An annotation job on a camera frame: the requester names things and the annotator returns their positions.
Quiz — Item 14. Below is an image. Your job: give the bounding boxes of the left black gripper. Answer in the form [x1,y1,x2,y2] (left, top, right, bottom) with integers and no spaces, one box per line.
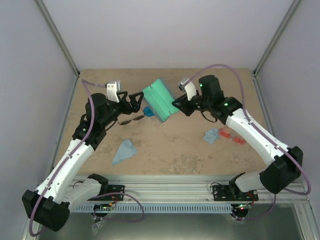
[101,91,145,127]

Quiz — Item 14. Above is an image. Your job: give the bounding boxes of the grey-blue teal-lined glasses case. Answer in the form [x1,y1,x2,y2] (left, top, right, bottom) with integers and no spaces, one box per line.
[142,78,180,122]

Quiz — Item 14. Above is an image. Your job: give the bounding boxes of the light blue cleaning cloth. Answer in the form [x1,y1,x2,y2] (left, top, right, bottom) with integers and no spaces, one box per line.
[112,139,137,165]

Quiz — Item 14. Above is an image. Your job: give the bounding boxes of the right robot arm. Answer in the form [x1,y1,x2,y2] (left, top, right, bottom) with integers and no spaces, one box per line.
[172,75,303,200]

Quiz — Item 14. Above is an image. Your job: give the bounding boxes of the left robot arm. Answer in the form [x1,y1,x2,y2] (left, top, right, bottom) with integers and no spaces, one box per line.
[22,91,144,232]

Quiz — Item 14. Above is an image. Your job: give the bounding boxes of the brown tortoiseshell sunglasses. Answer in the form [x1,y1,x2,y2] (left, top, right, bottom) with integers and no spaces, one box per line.
[117,107,145,126]

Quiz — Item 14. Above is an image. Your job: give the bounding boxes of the red translucent sunglasses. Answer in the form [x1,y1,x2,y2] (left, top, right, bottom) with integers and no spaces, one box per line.
[218,127,247,145]

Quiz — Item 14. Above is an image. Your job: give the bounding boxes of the blue hard glasses case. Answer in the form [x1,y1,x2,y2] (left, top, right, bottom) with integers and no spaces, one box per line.
[143,106,155,117]

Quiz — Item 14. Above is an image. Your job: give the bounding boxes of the crumpled blue cleaning cloth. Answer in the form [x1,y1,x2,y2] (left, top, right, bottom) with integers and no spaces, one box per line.
[202,128,220,145]

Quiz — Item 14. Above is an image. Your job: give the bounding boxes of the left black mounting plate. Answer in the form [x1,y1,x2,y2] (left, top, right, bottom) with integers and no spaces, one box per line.
[92,184,125,202]

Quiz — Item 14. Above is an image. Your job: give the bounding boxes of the black mounting plate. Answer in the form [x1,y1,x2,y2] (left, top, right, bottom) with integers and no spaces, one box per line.
[210,182,259,202]
[92,184,125,202]

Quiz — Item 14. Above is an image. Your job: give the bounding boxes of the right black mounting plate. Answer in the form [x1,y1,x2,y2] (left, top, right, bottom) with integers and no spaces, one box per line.
[210,182,259,202]

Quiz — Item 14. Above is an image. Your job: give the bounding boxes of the left small circuit board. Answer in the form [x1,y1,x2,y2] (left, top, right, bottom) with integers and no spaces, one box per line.
[93,203,116,212]

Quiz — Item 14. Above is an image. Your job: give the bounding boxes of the small circuit board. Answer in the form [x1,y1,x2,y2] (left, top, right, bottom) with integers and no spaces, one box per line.
[233,203,252,211]
[93,203,116,212]

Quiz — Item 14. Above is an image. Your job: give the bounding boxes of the right small circuit board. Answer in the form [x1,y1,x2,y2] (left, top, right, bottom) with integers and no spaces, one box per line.
[233,203,252,211]

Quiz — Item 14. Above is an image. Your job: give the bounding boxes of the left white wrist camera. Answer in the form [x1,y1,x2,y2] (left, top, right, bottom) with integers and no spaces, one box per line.
[106,80,121,103]

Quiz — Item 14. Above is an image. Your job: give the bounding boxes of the left aluminium frame post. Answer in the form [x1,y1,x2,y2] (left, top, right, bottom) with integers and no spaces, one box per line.
[34,0,80,78]

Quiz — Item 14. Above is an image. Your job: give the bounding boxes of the aluminium frame post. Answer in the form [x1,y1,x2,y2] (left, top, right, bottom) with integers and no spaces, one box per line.
[34,0,80,78]
[252,0,303,78]

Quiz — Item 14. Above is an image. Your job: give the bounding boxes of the grey slotted cable duct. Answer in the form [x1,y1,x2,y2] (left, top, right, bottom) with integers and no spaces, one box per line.
[71,203,233,214]

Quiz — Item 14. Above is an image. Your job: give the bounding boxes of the right aluminium frame post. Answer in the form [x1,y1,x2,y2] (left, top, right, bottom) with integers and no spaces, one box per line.
[252,0,303,78]

